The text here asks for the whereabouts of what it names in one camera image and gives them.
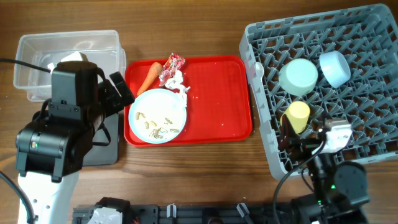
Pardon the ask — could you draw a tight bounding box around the peanut shell pile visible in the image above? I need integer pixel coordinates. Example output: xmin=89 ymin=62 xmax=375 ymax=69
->
xmin=149 ymin=128 xmax=180 ymax=139

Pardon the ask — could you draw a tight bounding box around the yellow plastic cup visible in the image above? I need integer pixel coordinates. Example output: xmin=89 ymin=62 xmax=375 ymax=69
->
xmin=282 ymin=101 xmax=310 ymax=134

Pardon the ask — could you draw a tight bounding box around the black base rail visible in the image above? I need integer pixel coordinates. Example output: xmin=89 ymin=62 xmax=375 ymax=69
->
xmin=72 ymin=195 xmax=349 ymax=224

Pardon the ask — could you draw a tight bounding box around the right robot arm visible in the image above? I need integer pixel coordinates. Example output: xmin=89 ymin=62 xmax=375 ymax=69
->
xmin=272 ymin=115 xmax=370 ymax=223

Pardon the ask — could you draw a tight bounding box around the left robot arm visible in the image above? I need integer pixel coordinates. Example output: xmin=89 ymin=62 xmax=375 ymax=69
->
xmin=16 ymin=61 xmax=134 ymax=223

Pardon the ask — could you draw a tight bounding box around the red plastic tray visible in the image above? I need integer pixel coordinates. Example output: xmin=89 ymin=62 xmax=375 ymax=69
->
xmin=123 ymin=55 xmax=253 ymax=147

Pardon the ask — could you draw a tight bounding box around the mint green bowl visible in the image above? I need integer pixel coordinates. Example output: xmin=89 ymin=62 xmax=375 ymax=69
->
xmin=279 ymin=58 xmax=318 ymax=96

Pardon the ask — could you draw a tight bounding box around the white plastic spoon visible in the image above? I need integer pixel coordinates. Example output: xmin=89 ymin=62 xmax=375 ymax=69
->
xmin=255 ymin=62 xmax=264 ymax=80

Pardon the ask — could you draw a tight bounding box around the light blue bowl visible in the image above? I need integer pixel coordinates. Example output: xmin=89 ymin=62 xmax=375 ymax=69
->
xmin=319 ymin=51 xmax=351 ymax=88

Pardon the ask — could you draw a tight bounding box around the crumpled white tissue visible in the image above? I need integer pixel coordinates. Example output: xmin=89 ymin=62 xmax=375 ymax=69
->
xmin=165 ymin=70 xmax=190 ymax=107

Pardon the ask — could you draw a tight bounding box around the orange carrot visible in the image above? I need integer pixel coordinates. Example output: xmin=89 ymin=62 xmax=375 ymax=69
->
xmin=137 ymin=62 xmax=162 ymax=96

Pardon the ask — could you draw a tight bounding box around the black plastic bin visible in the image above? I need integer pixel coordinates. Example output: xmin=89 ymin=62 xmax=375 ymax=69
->
xmin=83 ymin=114 xmax=119 ymax=166

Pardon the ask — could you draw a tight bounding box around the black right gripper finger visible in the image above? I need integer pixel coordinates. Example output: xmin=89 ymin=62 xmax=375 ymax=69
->
xmin=278 ymin=114 xmax=297 ymax=151
xmin=312 ymin=113 xmax=331 ymax=132

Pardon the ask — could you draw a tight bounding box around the red snack wrapper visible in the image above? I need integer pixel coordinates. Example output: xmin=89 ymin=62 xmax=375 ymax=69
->
xmin=159 ymin=53 xmax=185 ymax=86

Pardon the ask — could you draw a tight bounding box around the clear plastic bin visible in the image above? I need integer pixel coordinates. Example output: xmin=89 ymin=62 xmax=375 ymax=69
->
xmin=13 ymin=30 xmax=126 ymax=102

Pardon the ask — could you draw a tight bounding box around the light blue plate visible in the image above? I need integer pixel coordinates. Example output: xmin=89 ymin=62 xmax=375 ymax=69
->
xmin=128 ymin=88 xmax=187 ymax=144

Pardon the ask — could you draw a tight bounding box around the grey dishwasher rack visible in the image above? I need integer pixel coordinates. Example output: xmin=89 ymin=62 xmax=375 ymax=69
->
xmin=239 ymin=4 xmax=397 ymax=179

